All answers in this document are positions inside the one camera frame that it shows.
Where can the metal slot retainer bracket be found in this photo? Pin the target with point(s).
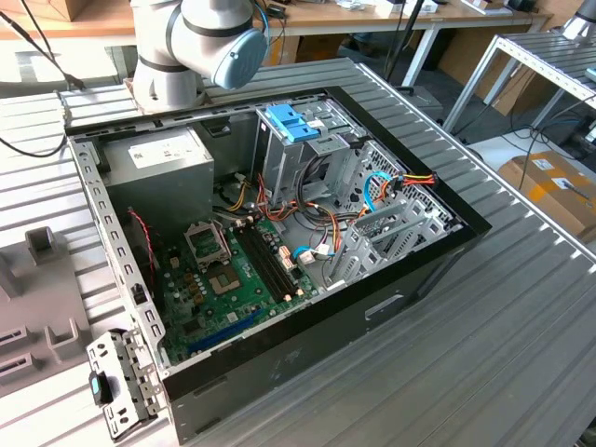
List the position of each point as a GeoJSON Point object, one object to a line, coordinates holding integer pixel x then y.
{"type": "Point", "coordinates": [116, 358]}

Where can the black latch with teal tab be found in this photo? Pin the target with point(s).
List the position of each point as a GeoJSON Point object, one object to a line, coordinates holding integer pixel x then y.
{"type": "Point", "coordinates": [100, 388]}

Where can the brown cardboard box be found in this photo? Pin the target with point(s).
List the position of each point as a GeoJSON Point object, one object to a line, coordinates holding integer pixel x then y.
{"type": "Point", "coordinates": [549, 200]}

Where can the green motherboard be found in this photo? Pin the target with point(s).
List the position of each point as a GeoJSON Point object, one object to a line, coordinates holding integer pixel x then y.
{"type": "Point", "coordinates": [219, 307]}

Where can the metal drive cage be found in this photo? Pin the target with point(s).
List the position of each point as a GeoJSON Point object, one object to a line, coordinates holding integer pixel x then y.
{"type": "Point", "coordinates": [288, 163]}

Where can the blue plastic cage latch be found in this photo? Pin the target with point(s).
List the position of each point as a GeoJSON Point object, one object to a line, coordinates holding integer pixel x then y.
{"type": "Point", "coordinates": [286, 121]}

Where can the wooden desk with white legs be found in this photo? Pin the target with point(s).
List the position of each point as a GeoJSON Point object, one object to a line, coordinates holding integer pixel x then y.
{"type": "Point", "coordinates": [372, 16]}

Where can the blue expansion slot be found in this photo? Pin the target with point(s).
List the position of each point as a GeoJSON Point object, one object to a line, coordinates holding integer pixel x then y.
{"type": "Point", "coordinates": [223, 333]}

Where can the black open PC case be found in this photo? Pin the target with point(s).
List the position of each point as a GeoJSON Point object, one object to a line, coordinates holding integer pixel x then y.
{"type": "Point", "coordinates": [326, 335]}

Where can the black RAM slot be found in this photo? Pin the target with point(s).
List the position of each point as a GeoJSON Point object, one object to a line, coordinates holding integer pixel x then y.
{"type": "Point", "coordinates": [257, 265]}
{"type": "Point", "coordinates": [277, 258]}
{"type": "Point", "coordinates": [263, 264]}
{"type": "Point", "coordinates": [271, 261]}

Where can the CPU socket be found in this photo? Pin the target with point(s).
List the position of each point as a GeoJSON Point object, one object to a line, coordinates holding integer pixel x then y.
{"type": "Point", "coordinates": [224, 279]}

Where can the grey power supply unit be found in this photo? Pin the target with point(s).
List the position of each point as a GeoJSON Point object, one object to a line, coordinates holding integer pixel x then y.
{"type": "Point", "coordinates": [158, 186]}

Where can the grey parts rack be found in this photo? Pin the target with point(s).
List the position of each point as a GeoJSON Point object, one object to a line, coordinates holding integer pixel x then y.
{"type": "Point", "coordinates": [42, 298]}

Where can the metal disk bay cage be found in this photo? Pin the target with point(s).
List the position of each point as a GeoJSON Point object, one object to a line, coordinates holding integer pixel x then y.
{"type": "Point", "coordinates": [410, 219]}

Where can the black stand pole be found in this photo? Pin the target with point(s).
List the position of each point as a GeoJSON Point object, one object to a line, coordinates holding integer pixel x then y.
{"type": "Point", "coordinates": [405, 42]}

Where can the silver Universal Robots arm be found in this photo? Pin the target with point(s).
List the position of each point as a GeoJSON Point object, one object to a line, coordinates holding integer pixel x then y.
{"type": "Point", "coordinates": [186, 42]}

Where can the metal slat table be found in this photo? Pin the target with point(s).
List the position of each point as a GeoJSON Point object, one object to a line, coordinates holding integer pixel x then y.
{"type": "Point", "coordinates": [535, 51]}

